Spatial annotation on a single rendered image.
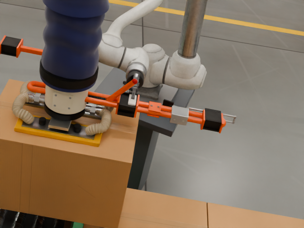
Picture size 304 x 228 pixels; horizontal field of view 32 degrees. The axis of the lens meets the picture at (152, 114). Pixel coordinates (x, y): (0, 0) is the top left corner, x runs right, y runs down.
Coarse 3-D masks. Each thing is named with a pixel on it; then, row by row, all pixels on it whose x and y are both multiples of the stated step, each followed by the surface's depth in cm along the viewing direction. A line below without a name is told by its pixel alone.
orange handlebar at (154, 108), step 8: (24, 48) 229; (32, 48) 230; (32, 88) 207; (40, 88) 208; (104, 96) 212; (104, 104) 209; (112, 104) 209; (144, 104) 213; (152, 104) 212; (160, 104) 213; (144, 112) 210; (152, 112) 210; (160, 112) 209; (168, 112) 211; (192, 112) 214; (192, 120) 211; (200, 120) 211; (224, 120) 213
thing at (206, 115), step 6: (204, 114) 212; (210, 114) 212; (216, 114) 213; (222, 114) 214; (204, 120) 209; (210, 120) 209; (216, 120) 210; (222, 120) 211; (204, 126) 212; (210, 126) 212; (216, 126) 211; (222, 126) 210
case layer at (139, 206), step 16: (128, 192) 264; (144, 192) 266; (128, 208) 256; (144, 208) 258; (160, 208) 260; (176, 208) 262; (192, 208) 264; (208, 208) 266; (224, 208) 269; (240, 208) 271; (128, 224) 248; (144, 224) 250; (160, 224) 252; (176, 224) 254; (192, 224) 256; (208, 224) 258; (224, 224) 260; (240, 224) 262; (256, 224) 264; (272, 224) 266; (288, 224) 268
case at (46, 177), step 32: (0, 96) 221; (0, 128) 206; (128, 128) 220; (0, 160) 208; (32, 160) 207; (64, 160) 205; (96, 160) 204; (128, 160) 204; (0, 192) 219; (32, 192) 217; (64, 192) 216; (96, 192) 215; (96, 224) 226
